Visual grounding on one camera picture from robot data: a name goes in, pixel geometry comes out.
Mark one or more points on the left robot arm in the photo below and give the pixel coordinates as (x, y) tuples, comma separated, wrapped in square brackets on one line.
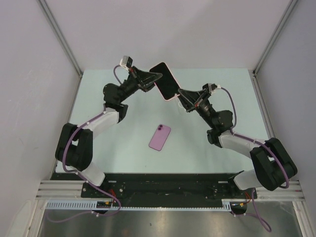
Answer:
[(75, 145)]

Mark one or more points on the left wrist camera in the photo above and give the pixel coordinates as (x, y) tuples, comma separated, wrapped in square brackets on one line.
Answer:
[(126, 62)]

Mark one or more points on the aluminium front rail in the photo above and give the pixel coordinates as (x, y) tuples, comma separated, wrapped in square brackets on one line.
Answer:
[(72, 189)]

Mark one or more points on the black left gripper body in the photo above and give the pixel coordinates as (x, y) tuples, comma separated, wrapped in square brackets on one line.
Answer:
[(136, 79)]

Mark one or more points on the aluminium corner post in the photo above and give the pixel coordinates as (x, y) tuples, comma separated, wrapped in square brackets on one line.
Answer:
[(275, 35), (47, 12)]

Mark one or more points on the right aluminium side rail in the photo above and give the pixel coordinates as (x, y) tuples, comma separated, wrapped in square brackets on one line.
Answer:
[(262, 102)]

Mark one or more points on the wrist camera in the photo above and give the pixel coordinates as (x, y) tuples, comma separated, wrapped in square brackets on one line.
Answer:
[(126, 62), (213, 87)]

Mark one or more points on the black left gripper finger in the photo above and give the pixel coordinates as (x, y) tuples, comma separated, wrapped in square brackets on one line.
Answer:
[(148, 84), (142, 75)]

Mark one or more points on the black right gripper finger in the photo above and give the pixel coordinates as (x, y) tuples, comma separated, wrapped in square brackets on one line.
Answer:
[(188, 104), (191, 97)]

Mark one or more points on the right aluminium corner post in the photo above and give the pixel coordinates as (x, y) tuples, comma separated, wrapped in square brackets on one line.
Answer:
[(275, 35)]

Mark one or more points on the purple phone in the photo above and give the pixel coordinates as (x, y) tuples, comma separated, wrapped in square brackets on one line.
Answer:
[(159, 138)]

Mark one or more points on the white slotted cable duct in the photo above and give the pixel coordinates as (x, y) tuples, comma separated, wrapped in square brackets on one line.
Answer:
[(102, 205)]

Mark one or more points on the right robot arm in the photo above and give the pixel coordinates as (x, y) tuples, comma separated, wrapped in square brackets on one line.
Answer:
[(272, 165)]

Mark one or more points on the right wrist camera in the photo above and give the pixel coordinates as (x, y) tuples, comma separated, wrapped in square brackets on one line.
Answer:
[(213, 87)]

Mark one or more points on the clear phone case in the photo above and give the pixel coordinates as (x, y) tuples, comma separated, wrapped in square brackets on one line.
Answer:
[(180, 105)]

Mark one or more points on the left aluminium corner post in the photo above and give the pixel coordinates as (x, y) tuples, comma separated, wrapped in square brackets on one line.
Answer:
[(47, 12)]

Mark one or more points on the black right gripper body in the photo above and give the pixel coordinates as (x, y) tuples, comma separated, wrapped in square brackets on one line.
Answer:
[(202, 106)]

